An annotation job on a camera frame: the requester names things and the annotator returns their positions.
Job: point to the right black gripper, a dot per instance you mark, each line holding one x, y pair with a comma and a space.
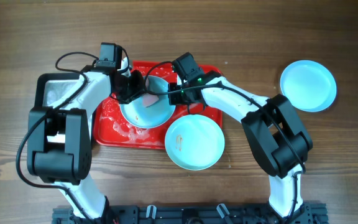
173, 94

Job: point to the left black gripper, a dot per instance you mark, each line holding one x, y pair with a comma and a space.
130, 88

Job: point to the light blue plate top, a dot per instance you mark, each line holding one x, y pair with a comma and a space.
150, 117

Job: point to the light blue plate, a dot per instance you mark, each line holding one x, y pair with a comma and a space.
150, 117
194, 142
308, 85

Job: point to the pink sponge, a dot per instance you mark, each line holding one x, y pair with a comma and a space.
148, 100

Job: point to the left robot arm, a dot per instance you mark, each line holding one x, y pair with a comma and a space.
56, 152

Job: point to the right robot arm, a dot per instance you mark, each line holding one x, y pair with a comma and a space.
278, 140

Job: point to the red plastic tray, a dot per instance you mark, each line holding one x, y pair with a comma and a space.
112, 129

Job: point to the black soapy water tray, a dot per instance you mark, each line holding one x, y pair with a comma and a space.
52, 86

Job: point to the light blue plate bottom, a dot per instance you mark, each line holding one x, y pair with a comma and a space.
194, 142

